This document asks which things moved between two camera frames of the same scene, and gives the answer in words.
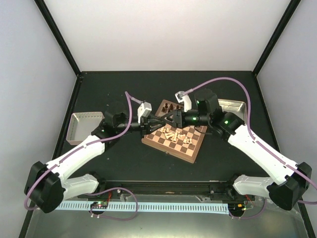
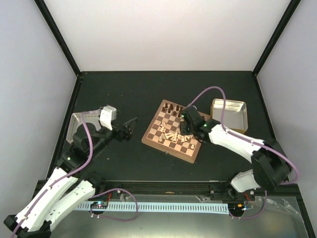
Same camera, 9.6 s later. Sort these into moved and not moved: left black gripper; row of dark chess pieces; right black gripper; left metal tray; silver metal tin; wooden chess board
Moved: left black gripper; right black gripper
Not moved: row of dark chess pieces; silver metal tin; wooden chess board; left metal tray
